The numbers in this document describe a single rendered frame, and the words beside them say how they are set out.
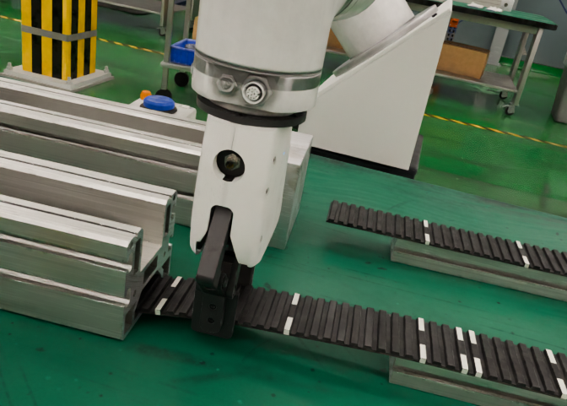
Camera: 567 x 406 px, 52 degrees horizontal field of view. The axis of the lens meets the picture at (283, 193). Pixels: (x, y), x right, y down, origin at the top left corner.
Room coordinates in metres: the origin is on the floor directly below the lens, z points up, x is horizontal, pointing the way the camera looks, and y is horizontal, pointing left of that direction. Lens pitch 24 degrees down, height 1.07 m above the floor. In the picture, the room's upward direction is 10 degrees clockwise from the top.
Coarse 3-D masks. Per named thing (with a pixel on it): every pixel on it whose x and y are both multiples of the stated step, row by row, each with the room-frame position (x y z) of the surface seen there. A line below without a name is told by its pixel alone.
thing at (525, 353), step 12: (516, 348) 0.38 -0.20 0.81; (528, 348) 0.38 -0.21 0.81; (528, 360) 0.36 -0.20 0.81; (540, 360) 0.36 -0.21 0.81; (528, 372) 0.35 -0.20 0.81; (540, 372) 0.35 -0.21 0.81; (528, 384) 0.33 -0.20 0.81; (540, 384) 0.34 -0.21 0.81; (552, 384) 0.34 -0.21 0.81; (552, 396) 0.33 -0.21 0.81
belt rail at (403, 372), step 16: (400, 368) 0.35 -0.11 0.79; (416, 368) 0.35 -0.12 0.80; (432, 368) 0.35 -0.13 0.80; (400, 384) 0.35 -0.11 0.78; (416, 384) 0.35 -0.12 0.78; (432, 384) 0.34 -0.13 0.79; (448, 384) 0.34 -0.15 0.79; (464, 384) 0.35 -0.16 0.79; (480, 384) 0.34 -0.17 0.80; (496, 384) 0.34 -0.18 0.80; (464, 400) 0.34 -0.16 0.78; (480, 400) 0.34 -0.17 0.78; (496, 400) 0.34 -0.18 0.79; (512, 400) 0.34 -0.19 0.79; (528, 400) 0.34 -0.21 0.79; (544, 400) 0.34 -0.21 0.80; (560, 400) 0.34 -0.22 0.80
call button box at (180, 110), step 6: (132, 102) 0.73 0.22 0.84; (138, 102) 0.73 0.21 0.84; (174, 108) 0.72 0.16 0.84; (180, 108) 0.74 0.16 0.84; (186, 108) 0.74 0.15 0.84; (192, 108) 0.75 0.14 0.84; (174, 114) 0.71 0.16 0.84; (180, 114) 0.71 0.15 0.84; (186, 114) 0.72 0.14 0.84; (192, 114) 0.74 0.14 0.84
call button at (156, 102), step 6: (150, 96) 0.72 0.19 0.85; (156, 96) 0.73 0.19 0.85; (162, 96) 0.73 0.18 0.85; (144, 102) 0.71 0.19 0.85; (150, 102) 0.70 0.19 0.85; (156, 102) 0.70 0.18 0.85; (162, 102) 0.71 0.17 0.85; (168, 102) 0.71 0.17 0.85; (174, 102) 0.72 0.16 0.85; (150, 108) 0.70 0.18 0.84; (156, 108) 0.70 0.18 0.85; (162, 108) 0.70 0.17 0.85; (168, 108) 0.71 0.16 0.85
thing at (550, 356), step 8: (544, 352) 0.38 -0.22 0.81; (552, 352) 0.38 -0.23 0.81; (544, 360) 0.37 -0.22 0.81; (552, 360) 0.36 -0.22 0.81; (560, 360) 0.37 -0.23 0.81; (552, 368) 0.36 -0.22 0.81; (560, 368) 0.36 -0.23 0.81; (552, 376) 0.35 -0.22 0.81; (560, 376) 0.35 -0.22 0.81; (560, 384) 0.34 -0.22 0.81; (560, 392) 0.33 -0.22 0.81
